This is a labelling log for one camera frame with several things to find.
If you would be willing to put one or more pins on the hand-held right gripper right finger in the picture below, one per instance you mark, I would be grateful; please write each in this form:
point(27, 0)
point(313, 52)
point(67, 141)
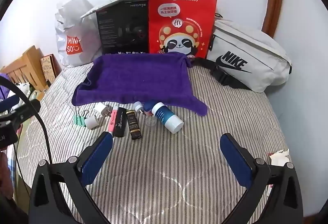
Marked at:
point(235, 157)

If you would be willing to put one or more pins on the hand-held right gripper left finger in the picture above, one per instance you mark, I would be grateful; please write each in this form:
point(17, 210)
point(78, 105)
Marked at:
point(98, 154)

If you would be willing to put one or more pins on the white tape roll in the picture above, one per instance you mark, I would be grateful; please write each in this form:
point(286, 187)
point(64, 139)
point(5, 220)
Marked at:
point(91, 121)

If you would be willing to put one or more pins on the green binder clip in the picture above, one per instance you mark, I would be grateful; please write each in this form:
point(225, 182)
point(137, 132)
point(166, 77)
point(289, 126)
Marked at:
point(79, 120)

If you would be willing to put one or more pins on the small blue-capped bottle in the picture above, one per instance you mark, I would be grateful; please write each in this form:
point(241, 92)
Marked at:
point(148, 107)

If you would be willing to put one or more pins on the white and blue bottle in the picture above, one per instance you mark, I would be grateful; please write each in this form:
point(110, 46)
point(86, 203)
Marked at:
point(166, 117)

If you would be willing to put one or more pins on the black lipstick box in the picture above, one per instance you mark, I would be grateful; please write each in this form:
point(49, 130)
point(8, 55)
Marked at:
point(120, 124)

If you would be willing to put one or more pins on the pink tube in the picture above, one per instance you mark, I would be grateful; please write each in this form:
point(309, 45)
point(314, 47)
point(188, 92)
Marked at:
point(113, 120)

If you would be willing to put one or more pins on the white crumpled tissue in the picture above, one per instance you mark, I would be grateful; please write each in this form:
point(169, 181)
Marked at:
point(279, 157)

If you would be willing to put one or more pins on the white charger plug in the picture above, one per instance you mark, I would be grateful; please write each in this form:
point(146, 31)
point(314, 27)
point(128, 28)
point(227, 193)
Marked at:
point(101, 108)

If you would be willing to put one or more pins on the wooden headboard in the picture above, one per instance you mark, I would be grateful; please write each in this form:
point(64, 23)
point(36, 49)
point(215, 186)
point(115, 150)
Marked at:
point(28, 60)

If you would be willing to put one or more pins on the patterned brown book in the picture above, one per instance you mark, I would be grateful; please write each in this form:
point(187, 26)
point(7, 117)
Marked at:
point(48, 67)

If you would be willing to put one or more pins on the clear plastic cap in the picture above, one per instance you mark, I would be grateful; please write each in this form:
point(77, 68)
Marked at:
point(151, 122)

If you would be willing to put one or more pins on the small white plug adapter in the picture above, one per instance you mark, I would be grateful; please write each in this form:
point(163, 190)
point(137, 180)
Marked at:
point(138, 106)

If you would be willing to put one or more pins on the purple towel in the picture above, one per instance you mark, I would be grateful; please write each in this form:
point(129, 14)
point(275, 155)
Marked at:
point(135, 78)

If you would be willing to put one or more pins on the white waist bag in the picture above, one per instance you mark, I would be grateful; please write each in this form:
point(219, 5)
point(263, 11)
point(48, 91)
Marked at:
point(256, 60)

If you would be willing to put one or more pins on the white plastic shopping bag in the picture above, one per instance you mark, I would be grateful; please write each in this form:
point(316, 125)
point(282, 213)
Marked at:
point(74, 24)

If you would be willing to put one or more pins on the black headphone box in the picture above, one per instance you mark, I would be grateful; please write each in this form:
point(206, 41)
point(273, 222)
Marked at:
point(120, 31)

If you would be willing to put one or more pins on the red paper bag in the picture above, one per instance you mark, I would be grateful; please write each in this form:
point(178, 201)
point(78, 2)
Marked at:
point(179, 8)

